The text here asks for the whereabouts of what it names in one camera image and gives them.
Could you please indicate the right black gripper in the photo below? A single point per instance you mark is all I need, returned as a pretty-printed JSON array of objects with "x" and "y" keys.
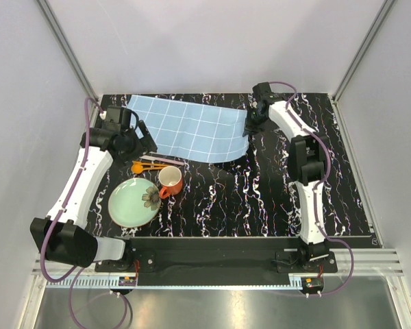
[{"x": 249, "y": 128}]

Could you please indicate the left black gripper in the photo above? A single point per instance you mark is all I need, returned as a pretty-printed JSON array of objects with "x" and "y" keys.
[{"x": 145, "y": 144}]

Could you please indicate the blue checked placemat cloth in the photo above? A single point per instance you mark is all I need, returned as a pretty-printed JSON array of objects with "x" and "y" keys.
[{"x": 193, "y": 131}]

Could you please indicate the green floral plate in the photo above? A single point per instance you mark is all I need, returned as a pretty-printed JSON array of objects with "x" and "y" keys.
[{"x": 134, "y": 203}]

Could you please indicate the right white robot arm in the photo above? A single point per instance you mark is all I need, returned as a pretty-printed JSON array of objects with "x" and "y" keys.
[{"x": 308, "y": 167}]

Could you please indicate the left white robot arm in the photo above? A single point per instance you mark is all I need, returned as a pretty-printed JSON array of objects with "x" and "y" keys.
[{"x": 61, "y": 236}]

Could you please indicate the orange plastic fork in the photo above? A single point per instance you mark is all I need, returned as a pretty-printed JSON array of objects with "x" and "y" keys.
[{"x": 144, "y": 165}]

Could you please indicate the orange plastic spoon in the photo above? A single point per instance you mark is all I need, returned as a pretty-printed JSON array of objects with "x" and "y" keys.
[{"x": 139, "y": 167}]

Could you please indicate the orange mug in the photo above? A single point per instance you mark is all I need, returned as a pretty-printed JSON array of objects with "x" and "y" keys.
[{"x": 170, "y": 179}]

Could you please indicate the left control board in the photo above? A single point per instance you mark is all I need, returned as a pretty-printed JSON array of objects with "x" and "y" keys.
[{"x": 127, "y": 281}]

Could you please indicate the control board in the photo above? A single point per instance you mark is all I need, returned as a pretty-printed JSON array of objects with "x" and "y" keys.
[
  {"x": 313, "y": 283},
  {"x": 127, "y": 281}
]

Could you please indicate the right control board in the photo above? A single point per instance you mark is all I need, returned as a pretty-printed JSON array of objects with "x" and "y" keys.
[{"x": 313, "y": 283}]

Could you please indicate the pink handled knife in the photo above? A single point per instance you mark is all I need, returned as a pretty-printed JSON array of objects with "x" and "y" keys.
[{"x": 163, "y": 160}]

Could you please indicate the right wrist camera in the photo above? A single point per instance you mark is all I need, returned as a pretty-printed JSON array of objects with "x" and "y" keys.
[{"x": 262, "y": 92}]

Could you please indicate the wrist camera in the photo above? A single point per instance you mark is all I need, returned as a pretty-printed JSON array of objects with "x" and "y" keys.
[
  {"x": 116, "y": 118},
  {"x": 262, "y": 92}
]

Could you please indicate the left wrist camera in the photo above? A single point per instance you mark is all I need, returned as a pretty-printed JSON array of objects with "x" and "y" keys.
[{"x": 116, "y": 118}]

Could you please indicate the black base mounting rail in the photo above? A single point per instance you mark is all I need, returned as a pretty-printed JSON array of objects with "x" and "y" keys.
[{"x": 210, "y": 278}]

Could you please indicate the left aluminium frame post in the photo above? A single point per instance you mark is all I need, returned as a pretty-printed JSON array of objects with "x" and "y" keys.
[{"x": 63, "y": 42}]

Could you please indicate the aluminium frame post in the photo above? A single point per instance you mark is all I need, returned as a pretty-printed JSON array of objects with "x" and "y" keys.
[
  {"x": 375, "y": 27},
  {"x": 63, "y": 42}
]

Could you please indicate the front aluminium rail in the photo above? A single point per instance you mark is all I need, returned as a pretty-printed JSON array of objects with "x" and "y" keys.
[{"x": 363, "y": 262}]

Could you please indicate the right aluminium frame post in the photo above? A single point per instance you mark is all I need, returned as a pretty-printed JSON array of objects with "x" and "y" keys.
[{"x": 375, "y": 27}]

